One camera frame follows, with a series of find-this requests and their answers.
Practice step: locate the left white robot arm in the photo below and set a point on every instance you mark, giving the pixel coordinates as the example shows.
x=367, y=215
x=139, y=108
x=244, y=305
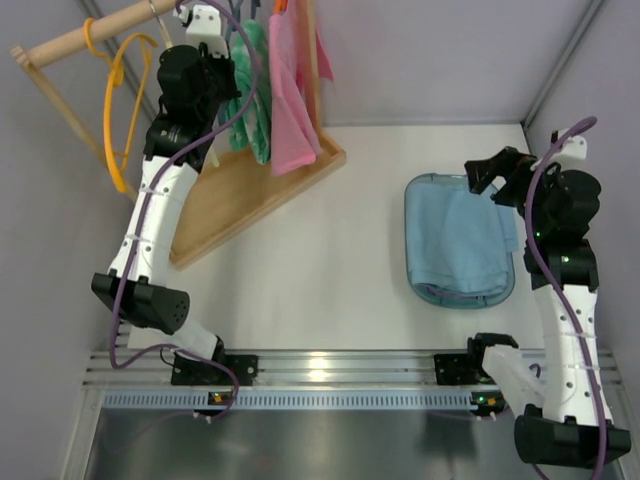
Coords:
x=135, y=286

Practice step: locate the green tie-dye trousers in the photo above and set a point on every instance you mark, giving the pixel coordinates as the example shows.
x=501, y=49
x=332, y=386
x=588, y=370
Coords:
x=253, y=129

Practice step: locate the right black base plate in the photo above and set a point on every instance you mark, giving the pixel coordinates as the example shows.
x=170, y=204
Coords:
x=455, y=369

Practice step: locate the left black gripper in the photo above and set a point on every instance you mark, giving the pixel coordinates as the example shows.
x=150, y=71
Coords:
x=220, y=80

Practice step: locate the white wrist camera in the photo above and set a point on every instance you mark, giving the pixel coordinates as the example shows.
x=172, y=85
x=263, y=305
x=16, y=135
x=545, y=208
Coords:
x=203, y=26
x=570, y=155

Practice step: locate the light blue folded cloth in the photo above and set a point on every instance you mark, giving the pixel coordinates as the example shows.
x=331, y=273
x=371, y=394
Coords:
x=457, y=235

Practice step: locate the cream plastic hanger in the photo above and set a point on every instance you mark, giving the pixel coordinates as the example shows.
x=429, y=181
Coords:
x=165, y=33

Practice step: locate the aluminium mounting rail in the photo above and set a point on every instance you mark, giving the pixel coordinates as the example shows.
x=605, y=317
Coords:
x=284, y=368

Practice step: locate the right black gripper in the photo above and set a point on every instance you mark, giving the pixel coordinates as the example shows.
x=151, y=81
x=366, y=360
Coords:
x=513, y=176

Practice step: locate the perforated grey cable duct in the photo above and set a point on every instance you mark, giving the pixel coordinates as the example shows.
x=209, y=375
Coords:
x=304, y=400

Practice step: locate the wooden clothes rack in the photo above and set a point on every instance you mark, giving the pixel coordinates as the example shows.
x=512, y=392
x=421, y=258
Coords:
x=226, y=199

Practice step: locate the pink garment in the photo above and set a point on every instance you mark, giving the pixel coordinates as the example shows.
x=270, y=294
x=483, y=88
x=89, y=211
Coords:
x=294, y=141

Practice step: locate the orange hanger under pink garment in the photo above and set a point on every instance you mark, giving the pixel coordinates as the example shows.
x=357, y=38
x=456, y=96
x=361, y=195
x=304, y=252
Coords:
x=279, y=6

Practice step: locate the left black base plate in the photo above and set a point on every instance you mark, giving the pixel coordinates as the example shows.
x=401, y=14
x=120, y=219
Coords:
x=187, y=372

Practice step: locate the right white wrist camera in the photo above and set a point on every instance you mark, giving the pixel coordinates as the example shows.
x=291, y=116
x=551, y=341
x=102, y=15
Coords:
x=570, y=155

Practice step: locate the blue-grey plastic hanger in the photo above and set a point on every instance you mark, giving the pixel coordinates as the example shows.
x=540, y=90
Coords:
x=241, y=9

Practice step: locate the blue plastic tray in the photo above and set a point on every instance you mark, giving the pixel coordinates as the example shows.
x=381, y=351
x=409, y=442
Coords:
x=457, y=240

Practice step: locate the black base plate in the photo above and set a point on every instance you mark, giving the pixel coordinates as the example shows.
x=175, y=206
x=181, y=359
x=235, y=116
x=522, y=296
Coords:
x=187, y=372
x=455, y=369

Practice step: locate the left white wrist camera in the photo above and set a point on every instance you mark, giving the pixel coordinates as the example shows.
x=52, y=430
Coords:
x=203, y=26

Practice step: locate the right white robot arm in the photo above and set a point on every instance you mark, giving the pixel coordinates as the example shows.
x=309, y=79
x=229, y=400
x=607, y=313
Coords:
x=562, y=419

